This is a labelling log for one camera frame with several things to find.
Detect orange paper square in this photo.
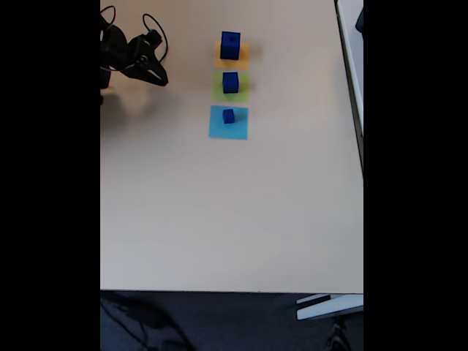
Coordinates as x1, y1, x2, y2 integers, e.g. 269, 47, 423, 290
213, 40, 251, 70

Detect green paper square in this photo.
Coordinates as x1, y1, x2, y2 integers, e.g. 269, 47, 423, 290
211, 71, 251, 103

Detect light blue paper square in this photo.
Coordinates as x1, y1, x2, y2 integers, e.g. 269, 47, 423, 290
208, 105, 249, 141

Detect large blue cube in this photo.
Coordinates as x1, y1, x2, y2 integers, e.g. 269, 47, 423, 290
219, 31, 241, 61

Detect medium blue cube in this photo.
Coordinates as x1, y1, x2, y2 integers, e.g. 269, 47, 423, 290
222, 72, 240, 94

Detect white neighbouring table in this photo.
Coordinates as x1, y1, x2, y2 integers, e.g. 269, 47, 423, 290
334, 0, 364, 173

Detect white table foot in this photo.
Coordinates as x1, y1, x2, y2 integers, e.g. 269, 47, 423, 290
295, 294, 364, 322

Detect black floor cable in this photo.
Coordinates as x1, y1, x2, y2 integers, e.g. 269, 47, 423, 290
100, 292, 191, 351

